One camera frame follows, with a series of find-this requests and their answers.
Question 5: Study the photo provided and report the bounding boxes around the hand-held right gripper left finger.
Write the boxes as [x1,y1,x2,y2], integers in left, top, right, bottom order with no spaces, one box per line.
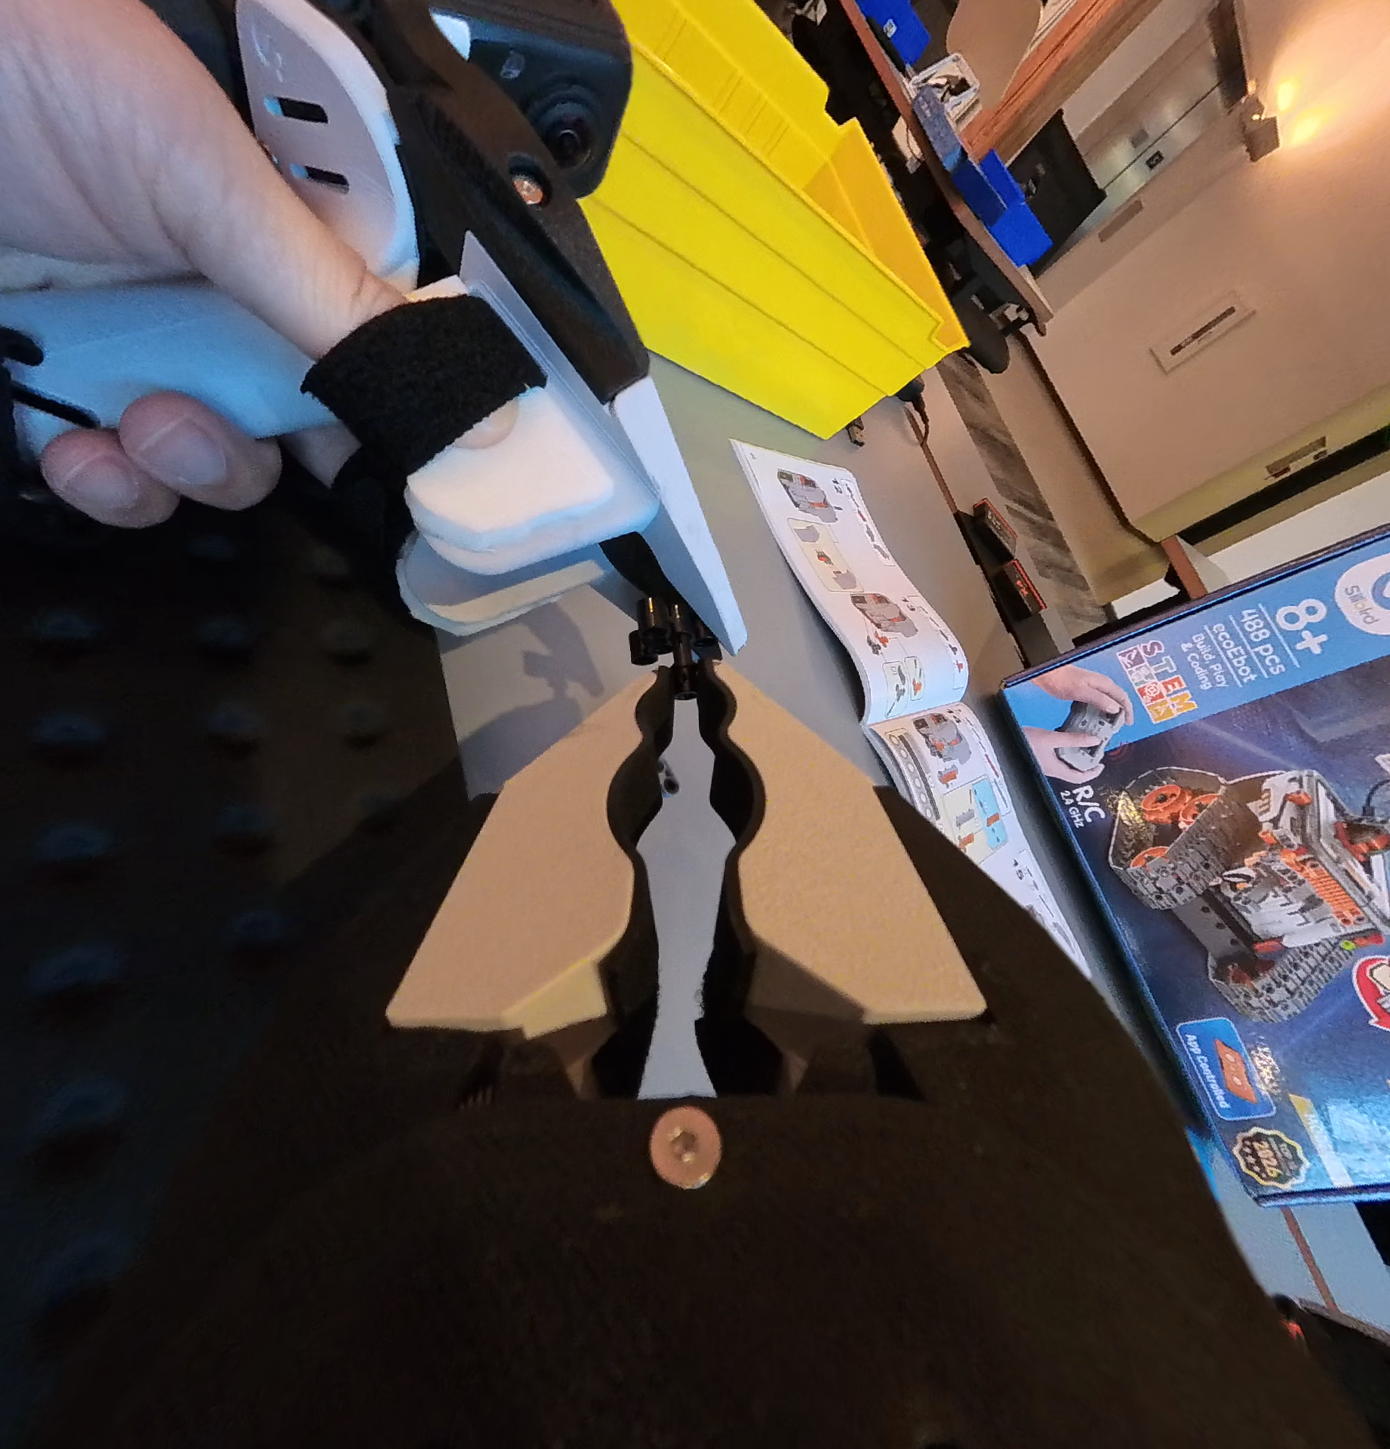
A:
[386,667,662,1095]

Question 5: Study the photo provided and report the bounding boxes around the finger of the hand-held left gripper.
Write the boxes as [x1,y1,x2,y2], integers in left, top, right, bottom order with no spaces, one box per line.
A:
[462,234,749,657]

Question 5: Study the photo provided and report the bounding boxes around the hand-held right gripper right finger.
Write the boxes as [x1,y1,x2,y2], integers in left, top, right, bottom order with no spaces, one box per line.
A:
[704,662,989,1095]

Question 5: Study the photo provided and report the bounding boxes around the grey three-hole beam with pins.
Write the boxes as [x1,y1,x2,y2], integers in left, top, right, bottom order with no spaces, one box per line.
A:
[628,594,722,670]

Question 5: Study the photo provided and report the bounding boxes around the grey desk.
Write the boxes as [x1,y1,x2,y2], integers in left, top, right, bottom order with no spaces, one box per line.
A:
[434,352,1390,1315]

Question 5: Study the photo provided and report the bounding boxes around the person's left hand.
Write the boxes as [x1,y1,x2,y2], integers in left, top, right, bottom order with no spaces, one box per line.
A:
[0,0,538,533]

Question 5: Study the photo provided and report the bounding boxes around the instruction booklet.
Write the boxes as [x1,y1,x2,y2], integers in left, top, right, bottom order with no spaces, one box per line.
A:
[728,439,1094,977]

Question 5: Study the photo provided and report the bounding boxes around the yellow plastic storage bin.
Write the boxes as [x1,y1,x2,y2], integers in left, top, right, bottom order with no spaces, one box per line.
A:
[575,0,969,442]

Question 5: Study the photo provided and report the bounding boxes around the black perforated plate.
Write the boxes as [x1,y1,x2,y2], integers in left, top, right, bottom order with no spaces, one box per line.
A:
[0,492,475,1281]

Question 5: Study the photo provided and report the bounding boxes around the blue toy kit box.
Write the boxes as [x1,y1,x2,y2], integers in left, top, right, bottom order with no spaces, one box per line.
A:
[997,544,1390,1210]

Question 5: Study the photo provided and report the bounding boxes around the blue storage bins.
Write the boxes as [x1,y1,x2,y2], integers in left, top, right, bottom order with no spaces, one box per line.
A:
[853,0,1055,271]

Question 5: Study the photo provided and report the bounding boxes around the wooden shelf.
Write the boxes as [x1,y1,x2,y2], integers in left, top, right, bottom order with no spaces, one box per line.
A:
[835,0,1229,332]

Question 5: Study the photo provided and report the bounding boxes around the black plug with cable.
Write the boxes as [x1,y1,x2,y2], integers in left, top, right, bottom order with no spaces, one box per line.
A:
[846,379,935,450]

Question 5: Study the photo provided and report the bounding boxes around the white wall vent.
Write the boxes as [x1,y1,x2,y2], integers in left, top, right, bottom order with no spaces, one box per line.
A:
[1147,293,1257,376]

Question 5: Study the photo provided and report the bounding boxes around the wall lamp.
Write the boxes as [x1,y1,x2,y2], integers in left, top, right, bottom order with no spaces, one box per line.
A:
[1236,62,1299,162]

